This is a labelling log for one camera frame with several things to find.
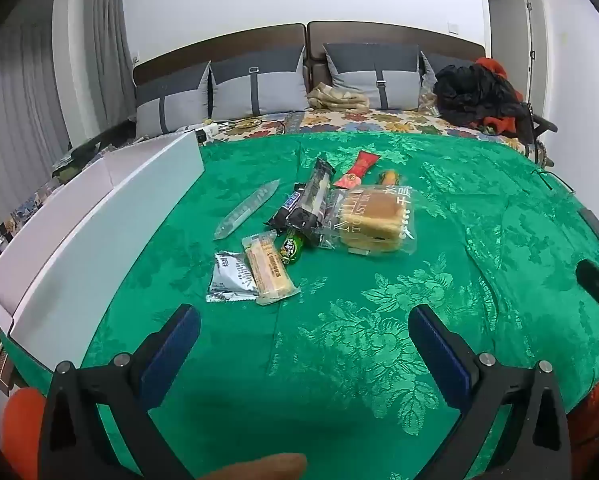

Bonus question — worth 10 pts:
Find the clear long snack packet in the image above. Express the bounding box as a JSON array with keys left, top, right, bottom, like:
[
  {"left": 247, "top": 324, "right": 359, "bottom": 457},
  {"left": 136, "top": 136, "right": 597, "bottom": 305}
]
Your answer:
[{"left": 214, "top": 179, "right": 281, "bottom": 241}]

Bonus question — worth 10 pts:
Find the green candy packet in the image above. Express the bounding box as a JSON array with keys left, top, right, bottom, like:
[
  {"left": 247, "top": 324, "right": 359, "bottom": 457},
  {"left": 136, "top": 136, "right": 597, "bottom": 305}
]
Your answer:
[{"left": 276, "top": 227, "right": 307, "bottom": 263}]

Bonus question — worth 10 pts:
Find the brown headboard panel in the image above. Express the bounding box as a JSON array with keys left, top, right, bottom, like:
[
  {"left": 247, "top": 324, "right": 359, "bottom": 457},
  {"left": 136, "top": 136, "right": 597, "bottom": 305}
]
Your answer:
[
  {"left": 133, "top": 22, "right": 306, "bottom": 101},
  {"left": 307, "top": 21, "right": 486, "bottom": 66}
]

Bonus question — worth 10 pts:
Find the white door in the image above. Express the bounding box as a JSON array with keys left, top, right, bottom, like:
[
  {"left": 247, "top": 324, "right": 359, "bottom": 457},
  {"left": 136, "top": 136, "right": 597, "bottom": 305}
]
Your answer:
[{"left": 483, "top": 0, "right": 551, "bottom": 126}]

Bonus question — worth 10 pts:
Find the dark green cloth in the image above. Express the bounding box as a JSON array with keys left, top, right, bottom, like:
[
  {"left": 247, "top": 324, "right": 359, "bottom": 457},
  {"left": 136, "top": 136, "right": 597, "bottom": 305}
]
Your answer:
[{"left": 52, "top": 119, "right": 135, "bottom": 183}]

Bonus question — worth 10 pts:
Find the person's left hand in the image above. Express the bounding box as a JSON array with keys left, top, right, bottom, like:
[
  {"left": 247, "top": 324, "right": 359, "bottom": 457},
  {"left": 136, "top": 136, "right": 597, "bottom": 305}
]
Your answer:
[{"left": 199, "top": 454, "right": 308, "bottom": 480}]

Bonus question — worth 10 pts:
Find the black long biscuit packet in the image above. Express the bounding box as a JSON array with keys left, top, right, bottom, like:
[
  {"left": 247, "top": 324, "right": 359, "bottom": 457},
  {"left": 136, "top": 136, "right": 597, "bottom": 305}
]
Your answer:
[{"left": 285, "top": 157, "right": 333, "bottom": 243}]

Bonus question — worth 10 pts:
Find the silver snack packet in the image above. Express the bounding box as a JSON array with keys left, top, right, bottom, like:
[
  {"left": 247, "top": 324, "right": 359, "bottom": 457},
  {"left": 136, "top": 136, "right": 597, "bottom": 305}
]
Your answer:
[{"left": 206, "top": 251, "right": 260, "bottom": 303}]

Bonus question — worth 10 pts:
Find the small dark snack packet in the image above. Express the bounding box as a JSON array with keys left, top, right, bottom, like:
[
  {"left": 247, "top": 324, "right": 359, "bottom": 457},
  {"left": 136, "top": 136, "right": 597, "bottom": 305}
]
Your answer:
[{"left": 264, "top": 191, "right": 303, "bottom": 231}]

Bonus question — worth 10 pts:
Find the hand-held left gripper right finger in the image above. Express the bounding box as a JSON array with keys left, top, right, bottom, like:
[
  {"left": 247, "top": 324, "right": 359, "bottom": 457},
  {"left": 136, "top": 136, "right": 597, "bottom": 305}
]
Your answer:
[{"left": 408, "top": 304, "right": 573, "bottom": 480}]

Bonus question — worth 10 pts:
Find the black cable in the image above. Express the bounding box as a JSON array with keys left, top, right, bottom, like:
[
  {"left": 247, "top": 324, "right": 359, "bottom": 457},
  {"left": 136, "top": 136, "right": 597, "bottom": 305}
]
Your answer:
[{"left": 532, "top": 169, "right": 575, "bottom": 196}]

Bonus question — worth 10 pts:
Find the yellow cake bar packet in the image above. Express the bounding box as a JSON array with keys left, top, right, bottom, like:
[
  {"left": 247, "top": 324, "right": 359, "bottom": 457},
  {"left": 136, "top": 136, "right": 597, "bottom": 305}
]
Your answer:
[{"left": 242, "top": 232, "right": 301, "bottom": 307}]

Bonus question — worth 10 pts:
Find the person's left forearm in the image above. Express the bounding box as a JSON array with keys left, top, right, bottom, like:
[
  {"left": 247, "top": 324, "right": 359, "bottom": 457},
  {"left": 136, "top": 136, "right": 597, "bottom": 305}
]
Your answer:
[{"left": 2, "top": 387, "right": 47, "bottom": 480}]

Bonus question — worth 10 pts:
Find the beige folded cloth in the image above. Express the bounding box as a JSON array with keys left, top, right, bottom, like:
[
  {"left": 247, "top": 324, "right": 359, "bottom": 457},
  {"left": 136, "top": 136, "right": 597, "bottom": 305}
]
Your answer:
[{"left": 307, "top": 81, "right": 370, "bottom": 111}]

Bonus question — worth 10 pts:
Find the floral bedsheet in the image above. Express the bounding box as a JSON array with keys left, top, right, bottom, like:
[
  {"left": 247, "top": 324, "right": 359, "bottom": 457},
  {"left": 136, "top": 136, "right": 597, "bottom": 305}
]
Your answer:
[{"left": 194, "top": 107, "right": 550, "bottom": 161}]

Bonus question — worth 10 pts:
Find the red orange garment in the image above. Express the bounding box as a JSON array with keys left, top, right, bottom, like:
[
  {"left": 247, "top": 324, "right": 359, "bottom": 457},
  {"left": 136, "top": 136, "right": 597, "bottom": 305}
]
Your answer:
[{"left": 474, "top": 57, "right": 526, "bottom": 137}]

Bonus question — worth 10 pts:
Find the clear plastic bag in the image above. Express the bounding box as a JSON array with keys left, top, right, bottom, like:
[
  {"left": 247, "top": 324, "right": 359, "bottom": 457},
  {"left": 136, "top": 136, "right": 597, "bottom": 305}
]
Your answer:
[{"left": 418, "top": 85, "right": 440, "bottom": 116}]

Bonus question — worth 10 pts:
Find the green patterned blanket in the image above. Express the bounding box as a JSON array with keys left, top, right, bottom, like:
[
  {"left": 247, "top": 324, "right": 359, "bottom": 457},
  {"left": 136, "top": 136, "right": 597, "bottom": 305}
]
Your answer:
[{"left": 0, "top": 130, "right": 599, "bottom": 480}]

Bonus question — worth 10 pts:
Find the grey curtain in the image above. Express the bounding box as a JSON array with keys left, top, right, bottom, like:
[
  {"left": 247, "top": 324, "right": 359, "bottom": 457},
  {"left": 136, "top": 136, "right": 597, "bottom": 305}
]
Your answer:
[{"left": 0, "top": 0, "right": 136, "bottom": 261}]

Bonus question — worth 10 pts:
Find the black chair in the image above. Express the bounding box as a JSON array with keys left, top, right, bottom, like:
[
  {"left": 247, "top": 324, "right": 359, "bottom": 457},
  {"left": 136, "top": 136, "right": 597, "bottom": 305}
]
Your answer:
[{"left": 523, "top": 102, "right": 558, "bottom": 168}]

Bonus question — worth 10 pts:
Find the clear bread packet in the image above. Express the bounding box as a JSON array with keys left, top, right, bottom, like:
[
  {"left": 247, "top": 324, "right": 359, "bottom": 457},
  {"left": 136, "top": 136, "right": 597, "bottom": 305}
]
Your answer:
[{"left": 317, "top": 185, "right": 417, "bottom": 257}]

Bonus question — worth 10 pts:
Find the black jacket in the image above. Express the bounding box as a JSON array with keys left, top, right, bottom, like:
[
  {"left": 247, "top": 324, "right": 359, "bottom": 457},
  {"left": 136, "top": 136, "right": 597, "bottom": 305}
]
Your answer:
[{"left": 433, "top": 62, "right": 527, "bottom": 128}]

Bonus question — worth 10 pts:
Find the white cardboard box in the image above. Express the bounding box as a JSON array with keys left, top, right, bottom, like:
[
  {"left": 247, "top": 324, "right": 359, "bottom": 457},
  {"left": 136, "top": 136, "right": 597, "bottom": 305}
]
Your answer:
[{"left": 0, "top": 130, "right": 205, "bottom": 361}]

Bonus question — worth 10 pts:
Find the yellow cable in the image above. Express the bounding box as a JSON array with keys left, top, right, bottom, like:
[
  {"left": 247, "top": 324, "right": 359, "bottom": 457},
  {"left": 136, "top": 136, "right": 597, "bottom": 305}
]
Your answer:
[{"left": 219, "top": 116, "right": 286, "bottom": 136}]

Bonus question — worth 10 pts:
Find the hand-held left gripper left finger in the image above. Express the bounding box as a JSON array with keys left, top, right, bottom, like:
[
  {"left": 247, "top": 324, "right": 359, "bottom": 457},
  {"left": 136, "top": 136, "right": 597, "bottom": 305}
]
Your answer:
[{"left": 38, "top": 304, "right": 202, "bottom": 480}]

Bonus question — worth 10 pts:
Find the white power strip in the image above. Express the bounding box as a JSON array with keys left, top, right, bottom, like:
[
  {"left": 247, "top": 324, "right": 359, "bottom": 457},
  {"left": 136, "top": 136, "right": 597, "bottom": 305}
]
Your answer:
[{"left": 179, "top": 120, "right": 220, "bottom": 144}]

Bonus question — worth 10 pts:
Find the red snack packet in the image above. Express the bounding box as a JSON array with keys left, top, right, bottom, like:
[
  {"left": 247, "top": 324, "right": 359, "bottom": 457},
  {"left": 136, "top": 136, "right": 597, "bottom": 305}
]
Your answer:
[{"left": 333, "top": 151, "right": 381, "bottom": 190}]

